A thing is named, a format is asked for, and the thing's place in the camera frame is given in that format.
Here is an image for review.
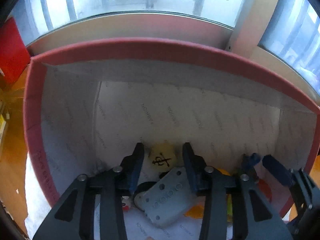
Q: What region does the red white toy robot figure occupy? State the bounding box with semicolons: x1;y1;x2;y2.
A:
121;196;133;212

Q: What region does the white towel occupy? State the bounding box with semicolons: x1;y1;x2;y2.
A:
25;155;55;240

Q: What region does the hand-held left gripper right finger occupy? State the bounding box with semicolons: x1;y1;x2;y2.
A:
182;142;294;240

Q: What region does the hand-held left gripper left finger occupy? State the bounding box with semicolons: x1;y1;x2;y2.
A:
32;142;145;240

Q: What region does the pink cardboard box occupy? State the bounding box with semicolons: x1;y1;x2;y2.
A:
22;37;320;220

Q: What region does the orange plastic cone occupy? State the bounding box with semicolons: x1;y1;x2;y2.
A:
257;179;273;205

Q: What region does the red gift box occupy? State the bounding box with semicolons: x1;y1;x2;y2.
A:
0;17;32;84

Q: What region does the blue clip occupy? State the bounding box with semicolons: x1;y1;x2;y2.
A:
241;152;262;173

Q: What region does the round wooden chess piece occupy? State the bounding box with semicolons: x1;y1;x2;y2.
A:
149;143;177;173

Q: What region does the grey plastic block with holes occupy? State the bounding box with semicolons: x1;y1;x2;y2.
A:
134;166;208;228

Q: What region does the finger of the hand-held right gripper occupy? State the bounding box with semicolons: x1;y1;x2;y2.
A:
262;154;294;190
234;166;260;183

